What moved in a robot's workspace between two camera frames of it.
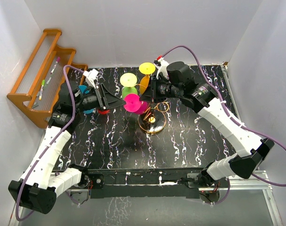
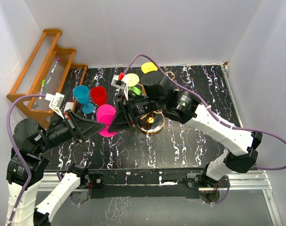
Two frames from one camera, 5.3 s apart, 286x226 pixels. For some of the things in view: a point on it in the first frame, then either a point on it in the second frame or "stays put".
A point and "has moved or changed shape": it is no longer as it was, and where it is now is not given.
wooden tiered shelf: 37,87 stays put
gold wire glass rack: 153,119 stays put
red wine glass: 103,111 has moved or changed shape
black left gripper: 109,101 -> 84,128
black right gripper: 151,94 -> 122,121
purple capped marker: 57,62 stays put
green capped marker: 43,84 stays put
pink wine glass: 134,104 has moved or changed shape
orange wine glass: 147,68 stays put
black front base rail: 177,182 stays put
